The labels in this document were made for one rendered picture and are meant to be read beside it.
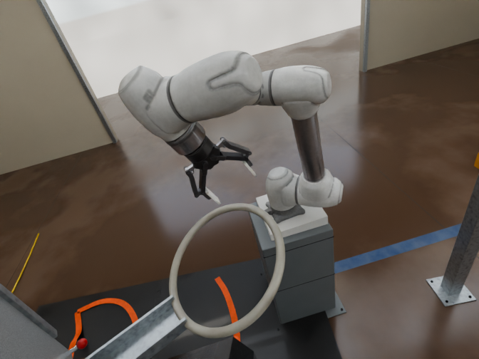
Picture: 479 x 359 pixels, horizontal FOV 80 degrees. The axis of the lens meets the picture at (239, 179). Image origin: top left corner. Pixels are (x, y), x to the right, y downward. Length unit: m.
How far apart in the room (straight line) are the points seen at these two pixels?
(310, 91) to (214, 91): 0.55
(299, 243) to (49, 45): 4.79
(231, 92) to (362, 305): 1.97
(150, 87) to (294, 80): 0.56
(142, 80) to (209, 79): 0.14
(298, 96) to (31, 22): 4.84
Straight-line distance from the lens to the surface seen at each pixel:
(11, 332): 0.97
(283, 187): 1.46
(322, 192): 1.40
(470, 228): 1.99
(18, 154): 6.41
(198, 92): 0.54
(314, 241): 1.63
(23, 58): 5.67
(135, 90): 0.61
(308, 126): 1.15
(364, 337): 2.19
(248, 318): 0.95
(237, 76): 0.52
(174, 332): 1.09
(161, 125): 0.62
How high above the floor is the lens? 1.99
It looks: 35 degrees down
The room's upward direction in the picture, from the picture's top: 15 degrees counter-clockwise
